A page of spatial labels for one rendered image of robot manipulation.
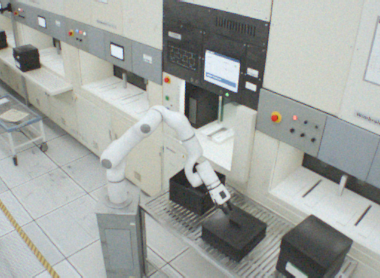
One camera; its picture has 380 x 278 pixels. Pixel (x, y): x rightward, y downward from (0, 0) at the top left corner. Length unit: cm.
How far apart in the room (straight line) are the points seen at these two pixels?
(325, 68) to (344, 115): 26
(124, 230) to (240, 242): 83
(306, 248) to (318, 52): 100
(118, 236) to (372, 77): 185
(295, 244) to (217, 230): 48
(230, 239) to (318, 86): 97
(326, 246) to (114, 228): 136
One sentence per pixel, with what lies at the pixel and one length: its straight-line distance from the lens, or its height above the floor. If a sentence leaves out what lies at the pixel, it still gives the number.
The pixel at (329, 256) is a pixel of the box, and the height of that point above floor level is 101.
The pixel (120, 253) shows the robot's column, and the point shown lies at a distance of 274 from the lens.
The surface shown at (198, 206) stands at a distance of 237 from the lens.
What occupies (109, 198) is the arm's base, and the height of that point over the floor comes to 80.
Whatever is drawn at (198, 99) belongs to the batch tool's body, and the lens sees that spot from 297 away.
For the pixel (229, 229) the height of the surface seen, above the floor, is 86.
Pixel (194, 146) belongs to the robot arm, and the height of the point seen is 131.
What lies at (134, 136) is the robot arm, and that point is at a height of 132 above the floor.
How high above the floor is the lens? 242
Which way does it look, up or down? 31 degrees down
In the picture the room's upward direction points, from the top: 3 degrees clockwise
